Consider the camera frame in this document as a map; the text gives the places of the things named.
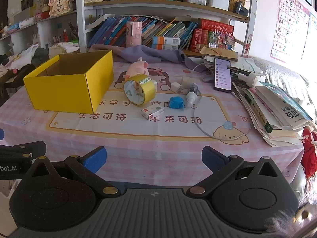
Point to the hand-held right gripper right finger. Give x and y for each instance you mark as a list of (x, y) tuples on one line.
[(213, 156)]

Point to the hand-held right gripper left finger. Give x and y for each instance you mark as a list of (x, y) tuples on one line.
[(95, 157)]

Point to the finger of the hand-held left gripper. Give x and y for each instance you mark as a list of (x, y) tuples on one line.
[(1, 134), (24, 148)]

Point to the white glue bottle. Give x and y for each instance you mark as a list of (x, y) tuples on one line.
[(192, 95)]

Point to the blue fuzzy ball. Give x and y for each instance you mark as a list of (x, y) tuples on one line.
[(176, 103)]

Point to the yellow cardboard box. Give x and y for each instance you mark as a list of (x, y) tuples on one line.
[(66, 91)]

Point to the small white red box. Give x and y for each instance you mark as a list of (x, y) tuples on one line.
[(152, 112)]

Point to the white charger plug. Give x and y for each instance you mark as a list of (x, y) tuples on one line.
[(176, 88)]

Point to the white foam block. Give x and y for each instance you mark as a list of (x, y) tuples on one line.
[(189, 81)]

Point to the yellow tape roll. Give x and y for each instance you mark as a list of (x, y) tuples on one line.
[(146, 89)]

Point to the pink pig plush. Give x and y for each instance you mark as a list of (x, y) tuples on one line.
[(137, 68)]

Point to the stack of books and papers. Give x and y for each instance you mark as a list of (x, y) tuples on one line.
[(272, 114)]

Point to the pile of clothes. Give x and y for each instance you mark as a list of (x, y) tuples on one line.
[(24, 57)]

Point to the black smartphone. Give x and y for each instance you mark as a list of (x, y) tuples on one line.
[(223, 75)]

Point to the white pump bottle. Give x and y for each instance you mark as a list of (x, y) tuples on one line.
[(252, 79)]

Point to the grey fur cuff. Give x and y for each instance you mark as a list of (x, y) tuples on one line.
[(284, 222)]

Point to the red cloth doll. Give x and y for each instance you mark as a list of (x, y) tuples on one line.
[(310, 153)]

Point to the brown envelope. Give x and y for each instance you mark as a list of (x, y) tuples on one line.
[(218, 53)]

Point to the white plastic bag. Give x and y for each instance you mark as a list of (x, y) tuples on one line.
[(66, 47)]

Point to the pink purple cloth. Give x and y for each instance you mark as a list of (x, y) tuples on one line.
[(138, 53)]

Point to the white side shelf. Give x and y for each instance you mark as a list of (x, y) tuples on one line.
[(44, 27)]

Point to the colourful sticker pack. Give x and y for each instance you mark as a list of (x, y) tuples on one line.
[(221, 41)]

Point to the red thick book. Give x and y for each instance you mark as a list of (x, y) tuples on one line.
[(215, 24), (198, 41)]

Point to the cluster of pens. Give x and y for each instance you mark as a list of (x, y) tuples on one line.
[(65, 35)]

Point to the orange blue small box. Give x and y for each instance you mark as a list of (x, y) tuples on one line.
[(164, 47), (165, 40)]

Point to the pink cartoon box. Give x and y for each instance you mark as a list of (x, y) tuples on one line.
[(134, 33)]

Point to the open white book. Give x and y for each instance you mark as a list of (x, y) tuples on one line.
[(96, 24)]

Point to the white bookshelf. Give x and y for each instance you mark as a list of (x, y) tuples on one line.
[(80, 17)]

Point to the pink dressed doll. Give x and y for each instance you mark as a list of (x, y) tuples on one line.
[(60, 2)]

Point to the small black device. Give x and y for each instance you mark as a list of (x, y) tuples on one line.
[(241, 8)]

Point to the white storage box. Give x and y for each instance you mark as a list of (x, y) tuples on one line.
[(218, 1)]

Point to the alphabet wall poster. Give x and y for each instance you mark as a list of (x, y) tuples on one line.
[(288, 24)]

